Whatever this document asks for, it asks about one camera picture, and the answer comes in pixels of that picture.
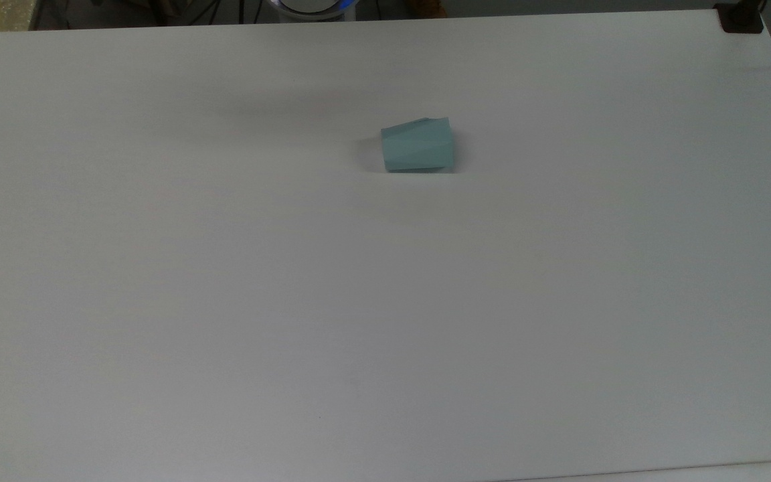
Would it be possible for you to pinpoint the teal faceted cup with handle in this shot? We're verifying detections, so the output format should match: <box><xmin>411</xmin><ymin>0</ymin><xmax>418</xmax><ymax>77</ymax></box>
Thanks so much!
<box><xmin>381</xmin><ymin>117</ymin><xmax>458</xmax><ymax>174</ymax></box>

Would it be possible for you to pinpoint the brown object behind table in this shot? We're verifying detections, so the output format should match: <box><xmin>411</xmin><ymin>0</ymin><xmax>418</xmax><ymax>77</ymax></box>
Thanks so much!
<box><xmin>406</xmin><ymin>0</ymin><xmax>448</xmax><ymax>19</ymax></box>

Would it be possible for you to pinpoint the white adjoining table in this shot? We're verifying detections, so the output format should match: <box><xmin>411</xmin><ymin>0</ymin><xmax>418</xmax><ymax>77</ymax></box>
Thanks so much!
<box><xmin>511</xmin><ymin>460</ymin><xmax>771</xmax><ymax>482</ymax></box>

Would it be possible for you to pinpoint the black table clamp mount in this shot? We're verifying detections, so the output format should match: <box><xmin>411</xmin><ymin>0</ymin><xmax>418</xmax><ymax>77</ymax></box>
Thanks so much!
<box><xmin>715</xmin><ymin>0</ymin><xmax>765</xmax><ymax>34</ymax></box>

